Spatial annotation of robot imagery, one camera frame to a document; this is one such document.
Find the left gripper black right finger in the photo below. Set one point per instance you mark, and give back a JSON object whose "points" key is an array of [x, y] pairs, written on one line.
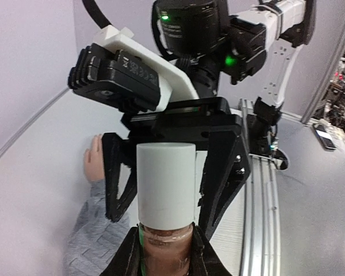
{"points": [[203, 259]]}

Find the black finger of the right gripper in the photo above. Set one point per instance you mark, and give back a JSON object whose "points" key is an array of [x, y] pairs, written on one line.
{"points": [[117, 151], [225, 171]]}

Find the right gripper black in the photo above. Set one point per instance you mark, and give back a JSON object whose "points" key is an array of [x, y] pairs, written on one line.
{"points": [[175, 102]]}

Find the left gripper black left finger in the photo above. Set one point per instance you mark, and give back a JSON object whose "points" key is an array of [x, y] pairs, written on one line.
{"points": [[127, 259]]}

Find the white nail polish cap brush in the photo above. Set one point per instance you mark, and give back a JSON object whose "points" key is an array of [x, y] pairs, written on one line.
{"points": [[166, 185]]}

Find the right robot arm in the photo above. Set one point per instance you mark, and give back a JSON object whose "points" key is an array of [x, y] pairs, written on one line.
{"points": [[205, 40]]}

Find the mannequin hand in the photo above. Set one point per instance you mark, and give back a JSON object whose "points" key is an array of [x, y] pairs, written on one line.
{"points": [[93, 160]]}

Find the grey hoodie sweatshirt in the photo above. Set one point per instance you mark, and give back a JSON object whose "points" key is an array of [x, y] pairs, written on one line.
{"points": [[94, 239]]}

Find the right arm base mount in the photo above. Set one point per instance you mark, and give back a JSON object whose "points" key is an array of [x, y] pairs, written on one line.
{"points": [[262, 133]]}

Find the aluminium table frame rail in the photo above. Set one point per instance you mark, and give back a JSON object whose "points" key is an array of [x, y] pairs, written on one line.
{"points": [[282, 223]]}

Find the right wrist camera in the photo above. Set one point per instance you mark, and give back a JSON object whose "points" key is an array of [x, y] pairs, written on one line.
{"points": [[119, 72]]}

